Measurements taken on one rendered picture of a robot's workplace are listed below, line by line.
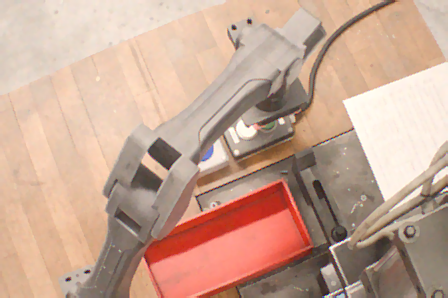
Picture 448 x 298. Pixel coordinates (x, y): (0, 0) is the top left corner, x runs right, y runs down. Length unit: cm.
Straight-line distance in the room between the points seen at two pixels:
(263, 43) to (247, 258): 41
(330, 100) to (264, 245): 27
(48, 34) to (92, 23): 13
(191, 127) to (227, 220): 39
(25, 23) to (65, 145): 116
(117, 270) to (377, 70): 61
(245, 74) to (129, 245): 26
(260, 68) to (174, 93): 39
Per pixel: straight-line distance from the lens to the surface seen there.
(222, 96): 113
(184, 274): 146
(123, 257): 119
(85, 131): 154
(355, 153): 152
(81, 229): 150
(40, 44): 262
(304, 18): 128
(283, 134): 148
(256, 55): 118
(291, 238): 147
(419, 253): 86
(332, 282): 138
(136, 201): 112
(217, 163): 147
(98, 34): 259
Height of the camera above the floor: 234
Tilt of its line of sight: 73 degrees down
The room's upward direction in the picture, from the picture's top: 4 degrees counter-clockwise
